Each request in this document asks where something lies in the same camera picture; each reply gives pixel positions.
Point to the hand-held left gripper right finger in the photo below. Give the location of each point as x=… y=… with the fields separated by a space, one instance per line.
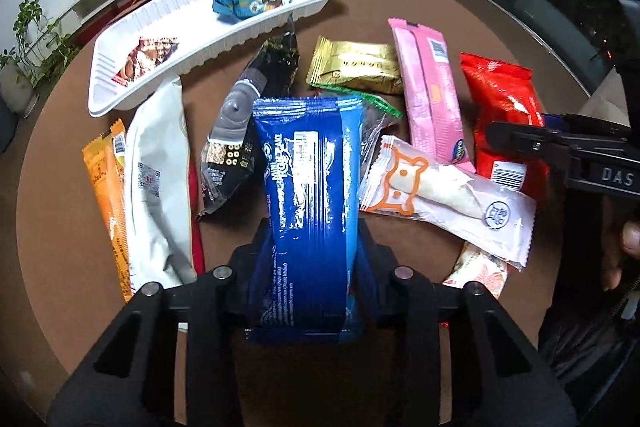
x=372 y=267

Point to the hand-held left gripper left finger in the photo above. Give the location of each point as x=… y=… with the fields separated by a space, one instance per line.
x=245 y=267

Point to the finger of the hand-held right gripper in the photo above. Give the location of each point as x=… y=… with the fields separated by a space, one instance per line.
x=525 y=139
x=590 y=127

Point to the red snack packet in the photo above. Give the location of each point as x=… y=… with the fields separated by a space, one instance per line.
x=505 y=97

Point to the blue snack packet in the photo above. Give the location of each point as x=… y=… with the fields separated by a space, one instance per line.
x=305 y=217

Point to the long white snack packet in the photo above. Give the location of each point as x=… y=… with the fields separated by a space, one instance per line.
x=155 y=187

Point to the black sesame snack packet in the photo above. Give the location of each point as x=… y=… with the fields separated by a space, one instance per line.
x=235 y=127

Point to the orange snack packet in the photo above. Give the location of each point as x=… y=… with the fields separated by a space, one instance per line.
x=107 y=197

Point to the white plastic tray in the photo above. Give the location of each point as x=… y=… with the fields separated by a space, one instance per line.
x=200 y=27

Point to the person's right hand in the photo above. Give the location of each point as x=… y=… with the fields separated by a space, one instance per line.
x=611 y=247

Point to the flat red packet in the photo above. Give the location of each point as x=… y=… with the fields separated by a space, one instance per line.
x=197 y=247

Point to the white bear print packet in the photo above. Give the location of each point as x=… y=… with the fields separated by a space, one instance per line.
x=450 y=192

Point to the pink and white snack packet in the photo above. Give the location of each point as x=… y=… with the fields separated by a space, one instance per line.
x=477 y=269

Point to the green-edged clear seed packet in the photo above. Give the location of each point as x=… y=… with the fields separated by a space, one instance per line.
x=372 y=122

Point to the gold snack packet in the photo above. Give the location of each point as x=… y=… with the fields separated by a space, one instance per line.
x=360 y=64

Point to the brown nut snack packet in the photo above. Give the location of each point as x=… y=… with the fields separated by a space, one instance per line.
x=147 y=57

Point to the blue-grey plant pot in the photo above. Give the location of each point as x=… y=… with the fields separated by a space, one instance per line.
x=6 y=127

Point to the red storage boxes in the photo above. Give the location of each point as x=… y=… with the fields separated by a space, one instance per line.
x=100 y=24

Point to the vine plant in white pot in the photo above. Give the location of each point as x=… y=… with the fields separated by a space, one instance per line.
x=30 y=42

